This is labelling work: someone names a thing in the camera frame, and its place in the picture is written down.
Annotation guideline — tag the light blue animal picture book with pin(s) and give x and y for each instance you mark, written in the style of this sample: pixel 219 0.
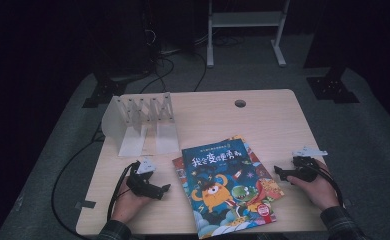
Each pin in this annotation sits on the light blue animal picture book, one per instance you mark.
pixel 271 188

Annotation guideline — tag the black stand base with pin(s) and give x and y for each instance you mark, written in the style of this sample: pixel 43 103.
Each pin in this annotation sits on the black stand base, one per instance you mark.
pixel 331 88
pixel 104 90

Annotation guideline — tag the white metal stand frame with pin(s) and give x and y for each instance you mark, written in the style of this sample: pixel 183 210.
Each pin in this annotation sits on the white metal stand frame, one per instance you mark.
pixel 246 19

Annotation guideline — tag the dark blue monster picture book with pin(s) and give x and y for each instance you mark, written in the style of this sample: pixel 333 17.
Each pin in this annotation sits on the dark blue monster picture book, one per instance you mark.
pixel 223 186

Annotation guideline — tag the white expandable book rack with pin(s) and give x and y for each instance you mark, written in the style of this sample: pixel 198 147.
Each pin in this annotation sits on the white expandable book rack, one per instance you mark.
pixel 164 140

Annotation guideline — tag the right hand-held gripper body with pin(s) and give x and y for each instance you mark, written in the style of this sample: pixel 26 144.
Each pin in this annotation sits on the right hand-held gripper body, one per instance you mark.
pixel 304 170

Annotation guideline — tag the dark equipment cabinet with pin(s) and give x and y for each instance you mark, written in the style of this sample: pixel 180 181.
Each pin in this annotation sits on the dark equipment cabinet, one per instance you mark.
pixel 176 26

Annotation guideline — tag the person's left hand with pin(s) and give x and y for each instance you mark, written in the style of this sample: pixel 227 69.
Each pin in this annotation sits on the person's left hand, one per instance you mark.
pixel 126 206

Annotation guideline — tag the person's right hand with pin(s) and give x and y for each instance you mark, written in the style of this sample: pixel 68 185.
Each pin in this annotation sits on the person's right hand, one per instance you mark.
pixel 321 191

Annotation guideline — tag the grey tape strip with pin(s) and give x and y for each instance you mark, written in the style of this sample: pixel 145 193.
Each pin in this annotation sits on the grey tape strip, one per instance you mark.
pixel 347 202
pixel 86 204

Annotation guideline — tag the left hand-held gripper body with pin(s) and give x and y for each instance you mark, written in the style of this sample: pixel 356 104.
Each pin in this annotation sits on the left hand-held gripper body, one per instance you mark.
pixel 143 186

